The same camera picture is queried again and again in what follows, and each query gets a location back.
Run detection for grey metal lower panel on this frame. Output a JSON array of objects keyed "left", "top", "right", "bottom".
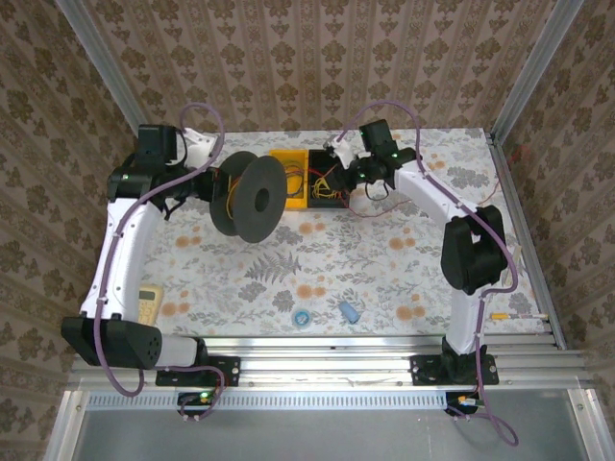
[{"left": 45, "top": 388, "right": 615, "bottom": 461}]

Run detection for green cable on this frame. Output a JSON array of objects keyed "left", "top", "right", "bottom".
[{"left": 283, "top": 164, "right": 307, "bottom": 198}]

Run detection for aluminium table side rail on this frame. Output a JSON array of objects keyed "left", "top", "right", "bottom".
[{"left": 484, "top": 130, "right": 568, "bottom": 351}]

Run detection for slotted grey cable duct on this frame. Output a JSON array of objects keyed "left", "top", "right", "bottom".
[{"left": 86, "top": 391, "right": 451, "bottom": 412}]

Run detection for aluminium mounting rail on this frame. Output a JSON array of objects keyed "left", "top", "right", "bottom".
[{"left": 66, "top": 335, "right": 597, "bottom": 391}]

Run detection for black plastic bin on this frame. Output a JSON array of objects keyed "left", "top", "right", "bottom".
[{"left": 306, "top": 149, "right": 351, "bottom": 210}]

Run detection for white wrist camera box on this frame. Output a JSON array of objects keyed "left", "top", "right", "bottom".
[
  {"left": 184, "top": 127, "right": 218, "bottom": 169},
  {"left": 324, "top": 135, "right": 359, "bottom": 169}
]

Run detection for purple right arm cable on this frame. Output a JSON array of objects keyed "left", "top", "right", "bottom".
[{"left": 333, "top": 100, "right": 521, "bottom": 448}]

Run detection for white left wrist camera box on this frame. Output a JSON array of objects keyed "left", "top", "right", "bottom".
[{"left": 184, "top": 127, "right": 218, "bottom": 169}]

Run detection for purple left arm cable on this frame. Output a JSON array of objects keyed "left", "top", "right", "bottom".
[{"left": 93, "top": 102, "right": 227, "bottom": 424}]

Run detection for beige remote control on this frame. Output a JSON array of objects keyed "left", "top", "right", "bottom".
[{"left": 137, "top": 284, "right": 165, "bottom": 324}]

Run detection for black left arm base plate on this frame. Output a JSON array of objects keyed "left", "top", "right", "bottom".
[{"left": 156, "top": 355, "right": 241, "bottom": 388}]

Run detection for yellow plastic bin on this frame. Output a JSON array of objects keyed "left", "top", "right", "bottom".
[{"left": 268, "top": 149, "right": 309, "bottom": 210}]

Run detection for black controller board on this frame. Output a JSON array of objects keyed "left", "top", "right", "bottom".
[
  {"left": 445, "top": 391, "right": 481, "bottom": 417},
  {"left": 177, "top": 391, "right": 217, "bottom": 417}
]

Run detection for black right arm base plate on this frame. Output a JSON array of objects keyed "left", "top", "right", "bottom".
[{"left": 410, "top": 353, "right": 500, "bottom": 387}]

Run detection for dark blue cable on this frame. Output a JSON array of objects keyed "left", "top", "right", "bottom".
[{"left": 283, "top": 166, "right": 306, "bottom": 198}]

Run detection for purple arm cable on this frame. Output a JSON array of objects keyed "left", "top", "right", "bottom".
[
  {"left": 93, "top": 102, "right": 227, "bottom": 424},
  {"left": 333, "top": 100, "right": 521, "bottom": 448}
]

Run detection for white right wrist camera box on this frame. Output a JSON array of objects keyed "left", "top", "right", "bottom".
[{"left": 324, "top": 135, "right": 359, "bottom": 169}]

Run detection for black cable spool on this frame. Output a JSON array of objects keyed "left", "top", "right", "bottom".
[{"left": 209, "top": 150, "right": 289, "bottom": 245}]

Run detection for red cable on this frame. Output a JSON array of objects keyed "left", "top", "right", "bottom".
[{"left": 309, "top": 143, "right": 529, "bottom": 220}]

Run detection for aluminium frame post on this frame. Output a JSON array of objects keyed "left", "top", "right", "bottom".
[
  {"left": 55, "top": 0, "right": 160, "bottom": 145},
  {"left": 492, "top": 0, "right": 585, "bottom": 145}
]

